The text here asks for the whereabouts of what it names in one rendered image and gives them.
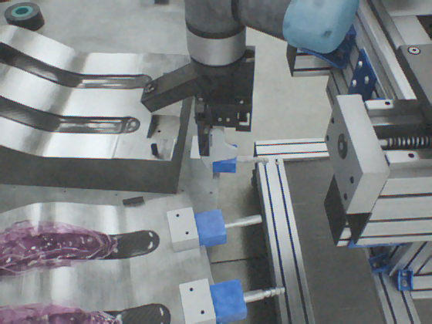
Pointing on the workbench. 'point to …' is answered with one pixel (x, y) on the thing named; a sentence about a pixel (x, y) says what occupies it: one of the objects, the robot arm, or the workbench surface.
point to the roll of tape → (25, 16)
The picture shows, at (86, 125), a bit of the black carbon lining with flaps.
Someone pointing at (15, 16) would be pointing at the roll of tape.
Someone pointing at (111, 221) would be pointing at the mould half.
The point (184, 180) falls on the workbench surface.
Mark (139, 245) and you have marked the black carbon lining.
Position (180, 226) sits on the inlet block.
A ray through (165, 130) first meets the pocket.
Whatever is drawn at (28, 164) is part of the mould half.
